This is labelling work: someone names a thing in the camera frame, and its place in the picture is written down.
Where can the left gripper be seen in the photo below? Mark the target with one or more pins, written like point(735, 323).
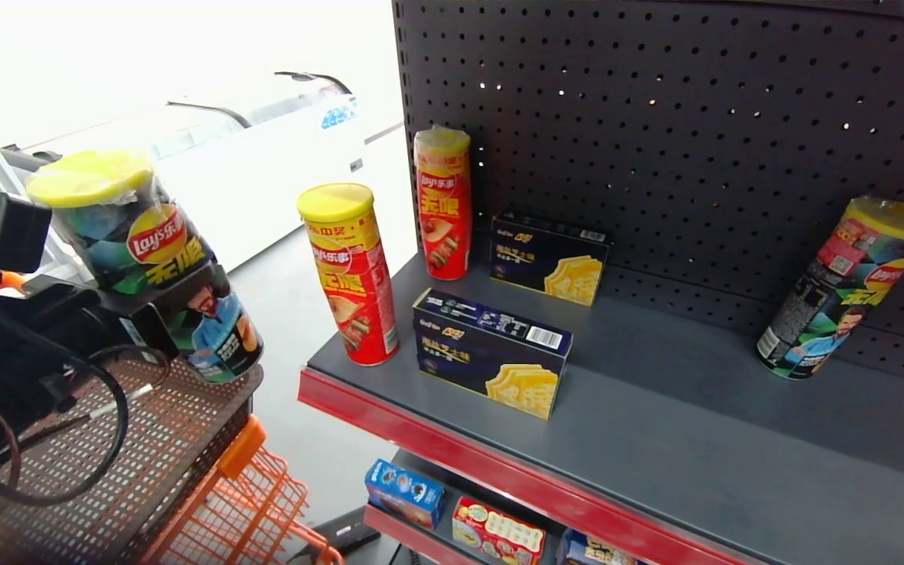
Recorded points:
point(67, 322)

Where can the black chip can yellow lid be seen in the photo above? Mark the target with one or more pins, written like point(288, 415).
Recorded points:
point(146, 251)
point(836, 298)

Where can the orange shopping cart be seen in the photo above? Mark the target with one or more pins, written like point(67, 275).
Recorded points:
point(169, 471)

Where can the black shop shelf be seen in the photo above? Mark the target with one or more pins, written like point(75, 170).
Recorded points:
point(695, 408)

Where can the white chest freezer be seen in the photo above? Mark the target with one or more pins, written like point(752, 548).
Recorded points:
point(264, 173)

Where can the red chip can yellow lid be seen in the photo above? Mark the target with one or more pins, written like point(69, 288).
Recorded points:
point(350, 282)
point(444, 212)

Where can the dark blue cracker box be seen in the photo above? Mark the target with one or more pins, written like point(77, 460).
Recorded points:
point(483, 353)
point(546, 255)

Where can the red and white snack box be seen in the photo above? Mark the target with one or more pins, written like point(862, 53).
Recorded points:
point(495, 534)

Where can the blue and white snack box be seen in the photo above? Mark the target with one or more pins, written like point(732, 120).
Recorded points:
point(593, 551)

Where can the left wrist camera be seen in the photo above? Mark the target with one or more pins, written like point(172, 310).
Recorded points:
point(5, 227)

